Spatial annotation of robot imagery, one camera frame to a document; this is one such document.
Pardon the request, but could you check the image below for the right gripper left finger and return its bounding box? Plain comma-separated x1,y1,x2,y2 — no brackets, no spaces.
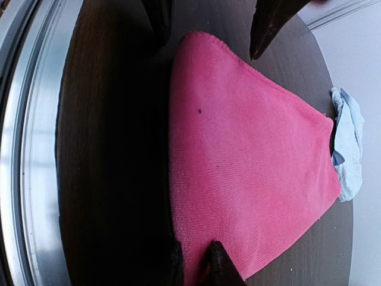
207,241,246,286

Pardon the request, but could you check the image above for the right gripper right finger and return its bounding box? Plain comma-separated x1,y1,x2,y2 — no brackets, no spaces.
249,0,310,60

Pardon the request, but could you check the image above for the magenta pink towel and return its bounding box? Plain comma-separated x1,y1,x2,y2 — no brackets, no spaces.
169,32,341,285

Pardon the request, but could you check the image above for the light blue towel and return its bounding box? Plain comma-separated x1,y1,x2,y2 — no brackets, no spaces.
331,88,365,202

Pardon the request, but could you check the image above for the aluminium front rail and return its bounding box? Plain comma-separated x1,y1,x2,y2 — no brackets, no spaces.
1,1,82,285

